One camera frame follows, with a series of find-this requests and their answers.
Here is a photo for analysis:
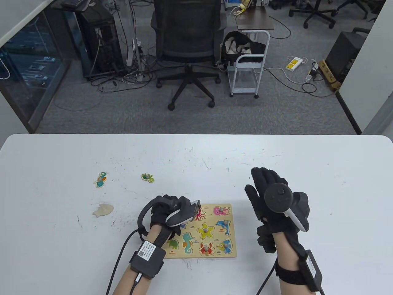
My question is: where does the long black floor cable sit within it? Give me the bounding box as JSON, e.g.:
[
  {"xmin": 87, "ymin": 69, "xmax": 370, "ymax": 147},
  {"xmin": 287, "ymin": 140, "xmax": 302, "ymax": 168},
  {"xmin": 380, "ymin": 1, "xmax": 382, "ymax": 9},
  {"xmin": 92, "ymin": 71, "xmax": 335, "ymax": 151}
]
[{"xmin": 264, "ymin": 68, "xmax": 337, "ymax": 98}]

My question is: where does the cardboard box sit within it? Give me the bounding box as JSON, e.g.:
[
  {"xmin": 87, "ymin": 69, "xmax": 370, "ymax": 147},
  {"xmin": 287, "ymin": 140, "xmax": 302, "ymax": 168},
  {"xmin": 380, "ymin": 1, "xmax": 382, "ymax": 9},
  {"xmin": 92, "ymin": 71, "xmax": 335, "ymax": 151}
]
[{"xmin": 318, "ymin": 59, "xmax": 342, "ymax": 90}]

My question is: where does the black bag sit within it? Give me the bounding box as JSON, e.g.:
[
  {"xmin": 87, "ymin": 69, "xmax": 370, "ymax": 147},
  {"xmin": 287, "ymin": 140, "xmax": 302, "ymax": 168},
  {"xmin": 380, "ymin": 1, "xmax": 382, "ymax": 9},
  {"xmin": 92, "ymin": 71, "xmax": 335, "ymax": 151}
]
[{"xmin": 221, "ymin": 31, "xmax": 266, "ymax": 63}]

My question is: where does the bundle of floor cables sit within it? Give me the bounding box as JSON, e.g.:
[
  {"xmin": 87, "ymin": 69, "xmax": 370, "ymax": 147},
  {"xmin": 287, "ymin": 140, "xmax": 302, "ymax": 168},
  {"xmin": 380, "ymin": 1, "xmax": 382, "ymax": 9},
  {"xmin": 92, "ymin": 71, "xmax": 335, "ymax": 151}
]
[{"xmin": 89, "ymin": 52, "xmax": 160, "ymax": 92}]

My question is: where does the white rolling cart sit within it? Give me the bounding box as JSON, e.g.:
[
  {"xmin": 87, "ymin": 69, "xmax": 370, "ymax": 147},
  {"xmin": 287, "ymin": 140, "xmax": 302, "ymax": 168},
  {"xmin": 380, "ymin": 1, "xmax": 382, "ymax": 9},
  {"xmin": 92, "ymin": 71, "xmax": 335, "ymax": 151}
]
[{"xmin": 229, "ymin": 30, "xmax": 270, "ymax": 99}]

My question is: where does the dark brown side desk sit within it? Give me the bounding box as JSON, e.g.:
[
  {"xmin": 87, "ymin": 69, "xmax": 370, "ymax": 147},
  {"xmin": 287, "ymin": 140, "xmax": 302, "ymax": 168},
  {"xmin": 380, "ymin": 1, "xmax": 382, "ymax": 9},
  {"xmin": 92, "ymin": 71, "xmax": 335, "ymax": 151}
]
[{"xmin": 235, "ymin": 6, "xmax": 274, "ymax": 31}]

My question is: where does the person's right forearm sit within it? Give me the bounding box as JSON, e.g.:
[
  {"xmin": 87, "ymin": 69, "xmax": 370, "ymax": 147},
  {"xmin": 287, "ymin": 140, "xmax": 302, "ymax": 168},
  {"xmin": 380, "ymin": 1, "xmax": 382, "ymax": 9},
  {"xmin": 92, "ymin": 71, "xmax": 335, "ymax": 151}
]
[{"xmin": 272, "ymin": 230, "xmax": 310, "ymax": 295}]

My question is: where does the person's left forearm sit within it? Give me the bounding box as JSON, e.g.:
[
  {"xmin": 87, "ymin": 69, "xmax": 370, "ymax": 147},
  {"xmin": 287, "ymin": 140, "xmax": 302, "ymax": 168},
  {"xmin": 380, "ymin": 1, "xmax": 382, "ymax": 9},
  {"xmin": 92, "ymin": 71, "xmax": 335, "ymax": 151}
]
[{"xmin": 112, "ymin": 223, "xmax": 171, "ymax": 295}]

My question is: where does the seahorse puzzle piece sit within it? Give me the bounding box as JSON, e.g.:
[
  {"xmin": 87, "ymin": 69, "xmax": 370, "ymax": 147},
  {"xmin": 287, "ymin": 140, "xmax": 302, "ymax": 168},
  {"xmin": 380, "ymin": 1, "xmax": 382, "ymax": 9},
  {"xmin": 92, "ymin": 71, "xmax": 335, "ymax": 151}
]
[{"xmin": 94, "ymin": 171, "xmax": 108, "ymax": 188}]

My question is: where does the thin black cable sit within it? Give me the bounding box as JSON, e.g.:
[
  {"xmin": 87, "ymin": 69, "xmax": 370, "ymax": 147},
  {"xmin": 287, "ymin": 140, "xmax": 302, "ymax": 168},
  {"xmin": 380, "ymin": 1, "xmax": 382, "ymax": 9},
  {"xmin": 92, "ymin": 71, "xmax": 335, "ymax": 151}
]
[
  {"xmin": 256, "ymin": 261, "xmax": 277, "ymax": 295},
  {"xmin": 106, "ymin": 229, "xmax": 138, "ymax": 295}
]

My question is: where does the yellow white cable bundle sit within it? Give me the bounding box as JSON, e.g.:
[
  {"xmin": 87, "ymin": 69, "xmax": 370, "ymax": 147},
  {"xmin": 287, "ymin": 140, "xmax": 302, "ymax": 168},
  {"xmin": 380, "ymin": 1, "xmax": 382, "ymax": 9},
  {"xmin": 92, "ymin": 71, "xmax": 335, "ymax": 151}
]
[{"xmin": 231, "ymin": 0, "xmax": 250, "ymax": 16}]

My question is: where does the person's right hand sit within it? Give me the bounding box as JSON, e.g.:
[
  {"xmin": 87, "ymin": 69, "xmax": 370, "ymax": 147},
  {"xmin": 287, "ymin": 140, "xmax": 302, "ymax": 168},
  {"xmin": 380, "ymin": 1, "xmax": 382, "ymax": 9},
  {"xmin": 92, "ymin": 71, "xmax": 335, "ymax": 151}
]
[{"xmin": 245, "ymin": 167, "xmax": 310, "ymax": 254}]

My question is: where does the glass partition panel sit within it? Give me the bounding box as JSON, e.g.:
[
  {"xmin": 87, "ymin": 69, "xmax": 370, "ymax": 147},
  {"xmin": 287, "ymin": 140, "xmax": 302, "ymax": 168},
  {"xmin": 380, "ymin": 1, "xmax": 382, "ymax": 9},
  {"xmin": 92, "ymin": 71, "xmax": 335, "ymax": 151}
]
[{"xmin": 0, "ymin": 6, "xmax": 72, "ymax": 134}]

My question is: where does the wooden animal puzzle frame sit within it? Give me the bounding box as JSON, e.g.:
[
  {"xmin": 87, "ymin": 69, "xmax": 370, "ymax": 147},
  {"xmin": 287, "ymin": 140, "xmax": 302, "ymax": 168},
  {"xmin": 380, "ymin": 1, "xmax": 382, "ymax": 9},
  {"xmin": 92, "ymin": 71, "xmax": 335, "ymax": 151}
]
[{"xmin": 163, "ymin": 203, "xmax": 237, "ymax": 259}]

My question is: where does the person's left hand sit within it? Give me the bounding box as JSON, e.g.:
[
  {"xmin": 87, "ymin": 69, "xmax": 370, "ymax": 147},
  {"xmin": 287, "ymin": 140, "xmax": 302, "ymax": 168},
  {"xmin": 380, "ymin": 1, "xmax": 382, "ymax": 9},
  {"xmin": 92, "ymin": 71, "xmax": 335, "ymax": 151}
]
[{"xmin": 150, "ymin": 195, "xmax": 192, "ymax": 242}]

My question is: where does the black cabinet box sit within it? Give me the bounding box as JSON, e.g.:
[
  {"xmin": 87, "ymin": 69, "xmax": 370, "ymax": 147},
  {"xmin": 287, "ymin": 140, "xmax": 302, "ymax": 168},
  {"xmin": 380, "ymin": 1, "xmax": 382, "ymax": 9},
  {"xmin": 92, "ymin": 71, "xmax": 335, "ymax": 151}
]
[{"xmin": 325, "ymin": 31, "xmax": 369, "ymax": 82}]

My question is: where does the black computer tower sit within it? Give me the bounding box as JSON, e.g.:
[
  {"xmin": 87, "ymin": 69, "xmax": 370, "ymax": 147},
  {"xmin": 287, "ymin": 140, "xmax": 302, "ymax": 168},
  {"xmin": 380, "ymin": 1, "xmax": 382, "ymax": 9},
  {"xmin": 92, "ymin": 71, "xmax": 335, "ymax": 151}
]
[{"xmin": 77, "ymin": 8, "xmax": 125, "ymax": 77}]

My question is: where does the yellow starfish puzzle piece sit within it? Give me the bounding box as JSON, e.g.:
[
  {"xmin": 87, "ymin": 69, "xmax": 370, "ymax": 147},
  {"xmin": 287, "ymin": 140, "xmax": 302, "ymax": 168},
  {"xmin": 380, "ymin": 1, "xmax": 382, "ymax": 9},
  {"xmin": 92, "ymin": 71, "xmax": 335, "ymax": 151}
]
[{"xmin": 197, "ymin": 223, "xmax": 215, "ymax": 240}]

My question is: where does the black swivel office chair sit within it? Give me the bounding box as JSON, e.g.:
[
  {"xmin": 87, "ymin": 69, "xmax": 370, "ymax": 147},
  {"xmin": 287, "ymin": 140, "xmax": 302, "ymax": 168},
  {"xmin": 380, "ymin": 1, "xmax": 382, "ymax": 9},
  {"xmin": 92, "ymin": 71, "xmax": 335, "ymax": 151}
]
[
  {"xmin": 289, "ymin": 0, "xmax": 337, "ymax": 30},
  {"xmin": 336, "ymin": 0, "xmax": 378, "ymax": 20}
]

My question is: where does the yellow white power strip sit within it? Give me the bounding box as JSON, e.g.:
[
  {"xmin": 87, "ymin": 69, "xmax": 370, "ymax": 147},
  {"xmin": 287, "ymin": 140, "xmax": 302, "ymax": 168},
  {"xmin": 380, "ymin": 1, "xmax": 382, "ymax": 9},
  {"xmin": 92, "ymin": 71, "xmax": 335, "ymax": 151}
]
[{"xmin": 286, "ymin": 57, "xmax": 304, "ymax": 72}]

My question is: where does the black white handheld controller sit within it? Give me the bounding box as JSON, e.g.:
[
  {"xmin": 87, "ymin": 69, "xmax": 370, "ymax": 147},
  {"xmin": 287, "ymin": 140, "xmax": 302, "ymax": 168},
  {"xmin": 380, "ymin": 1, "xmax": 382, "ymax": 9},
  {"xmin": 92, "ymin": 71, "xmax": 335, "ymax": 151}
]
[
  {"xmin": 137, "ymin": 197, "xmax": 201, "ymax": 238},
  {"xmin": 265, "ymin": 183, "xmax": 310, "ymax": 232}
]

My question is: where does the black wrist strap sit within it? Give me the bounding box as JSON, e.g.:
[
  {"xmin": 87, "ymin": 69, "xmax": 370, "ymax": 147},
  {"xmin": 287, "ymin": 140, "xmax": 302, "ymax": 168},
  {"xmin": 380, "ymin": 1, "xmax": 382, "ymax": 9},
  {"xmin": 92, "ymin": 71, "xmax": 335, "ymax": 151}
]
[
  {"xmin": 152, "ymin": 229, "xmax": 172, "ymax": 246},
  {"xmin": 275, "ymin": 258, "xmax": 307, "ymax": 286}
]

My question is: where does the white cord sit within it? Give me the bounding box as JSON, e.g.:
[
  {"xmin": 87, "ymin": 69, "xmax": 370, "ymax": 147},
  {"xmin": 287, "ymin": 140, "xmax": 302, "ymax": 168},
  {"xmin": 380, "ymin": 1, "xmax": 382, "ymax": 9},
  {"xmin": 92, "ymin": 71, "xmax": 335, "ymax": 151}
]
[{"xmin": 0, "ymin": 56, "xmax": 11, "ymax": 80}]

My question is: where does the black keyboard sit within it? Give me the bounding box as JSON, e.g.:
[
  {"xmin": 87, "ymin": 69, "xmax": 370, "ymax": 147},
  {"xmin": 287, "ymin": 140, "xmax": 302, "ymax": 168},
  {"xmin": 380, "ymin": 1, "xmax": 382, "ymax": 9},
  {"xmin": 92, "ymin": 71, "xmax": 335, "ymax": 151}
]
[{"xmin": 60, "ymin": 0, "xmax": 92, "ymax": 11}]

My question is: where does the yellow blue fish puzzle piece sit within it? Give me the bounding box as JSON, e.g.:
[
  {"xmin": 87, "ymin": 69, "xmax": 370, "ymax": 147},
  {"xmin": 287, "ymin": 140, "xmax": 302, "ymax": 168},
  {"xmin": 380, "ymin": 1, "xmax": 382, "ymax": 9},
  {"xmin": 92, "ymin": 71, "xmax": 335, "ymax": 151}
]
[{"xmin": 216, "ymin": 239, "xmax": 233, "ymax": 254}]

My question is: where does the black mesh office chair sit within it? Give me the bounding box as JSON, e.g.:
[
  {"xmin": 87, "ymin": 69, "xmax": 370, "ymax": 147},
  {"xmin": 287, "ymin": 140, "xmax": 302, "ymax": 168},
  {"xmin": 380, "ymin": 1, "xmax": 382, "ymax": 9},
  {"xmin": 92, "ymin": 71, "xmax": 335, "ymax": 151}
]
[{"xmin": 150, "ymin": 0, "xmax": 228, "ymax": 111}]

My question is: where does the white desk leg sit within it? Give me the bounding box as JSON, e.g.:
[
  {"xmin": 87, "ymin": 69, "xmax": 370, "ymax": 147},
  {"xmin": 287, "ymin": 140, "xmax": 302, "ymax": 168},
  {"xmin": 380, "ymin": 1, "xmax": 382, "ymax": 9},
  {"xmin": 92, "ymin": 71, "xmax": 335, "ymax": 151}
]
[{"xmin": 130, "ymin": 0, "xmax": 145, "ymax": 82}]

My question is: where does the black labelled wrist box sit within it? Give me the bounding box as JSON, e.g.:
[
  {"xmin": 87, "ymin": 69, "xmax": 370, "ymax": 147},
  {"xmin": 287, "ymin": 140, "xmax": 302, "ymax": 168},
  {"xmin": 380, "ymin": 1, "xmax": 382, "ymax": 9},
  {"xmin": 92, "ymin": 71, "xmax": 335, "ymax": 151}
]
[
  {"xmin": 130, "ymin": 240, "xmax": 166, "ymax": 278},
  {"xmin": 299, "ymin": 250, "xmax": 323, "ymax": 292}
]

